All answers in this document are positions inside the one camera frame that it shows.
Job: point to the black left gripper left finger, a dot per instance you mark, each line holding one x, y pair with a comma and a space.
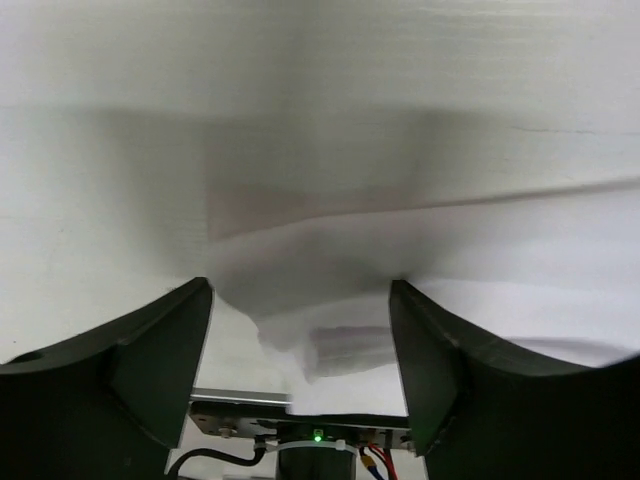
109, 403

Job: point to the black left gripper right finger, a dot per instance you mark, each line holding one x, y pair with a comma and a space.
482, 407

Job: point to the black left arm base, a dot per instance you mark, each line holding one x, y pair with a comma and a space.
252, 435

